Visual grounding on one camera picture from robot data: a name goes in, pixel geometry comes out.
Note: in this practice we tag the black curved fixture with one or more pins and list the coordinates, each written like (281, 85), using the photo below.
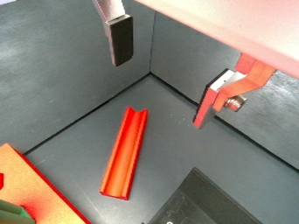
(200, 203)

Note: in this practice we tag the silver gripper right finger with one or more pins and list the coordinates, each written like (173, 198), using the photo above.
(223, 92)

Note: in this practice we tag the red arch-profile bar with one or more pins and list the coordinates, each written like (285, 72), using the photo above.
(117, 178)

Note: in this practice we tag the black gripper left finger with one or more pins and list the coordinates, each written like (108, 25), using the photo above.
(119, 29)

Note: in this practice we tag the red shape-sorter block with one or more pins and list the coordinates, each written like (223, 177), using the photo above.
(25, 188)

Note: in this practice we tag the green peg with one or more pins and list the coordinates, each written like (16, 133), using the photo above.
(13, 214)

